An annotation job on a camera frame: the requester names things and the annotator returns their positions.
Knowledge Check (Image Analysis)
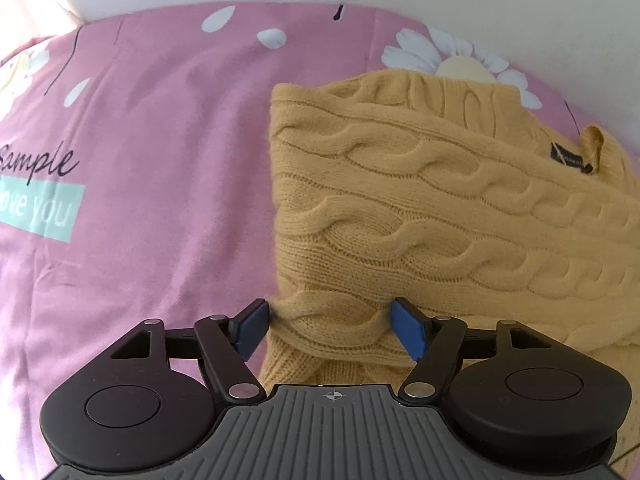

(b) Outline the pink floral bed sheet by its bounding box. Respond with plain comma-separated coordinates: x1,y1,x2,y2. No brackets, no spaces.
0,2,640,480

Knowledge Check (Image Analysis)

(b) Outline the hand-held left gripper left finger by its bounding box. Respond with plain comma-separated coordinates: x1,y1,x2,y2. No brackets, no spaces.
110,298,270,405

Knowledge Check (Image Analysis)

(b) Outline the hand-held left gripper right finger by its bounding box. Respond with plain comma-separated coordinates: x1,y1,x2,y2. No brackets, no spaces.
390,298,551,405

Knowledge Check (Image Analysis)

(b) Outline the pale pink curtain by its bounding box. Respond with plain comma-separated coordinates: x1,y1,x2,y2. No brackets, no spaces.
0,0,87,63

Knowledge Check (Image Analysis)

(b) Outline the yellow cable-knit cardigan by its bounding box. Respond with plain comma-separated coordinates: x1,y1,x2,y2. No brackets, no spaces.
257,70,640,461

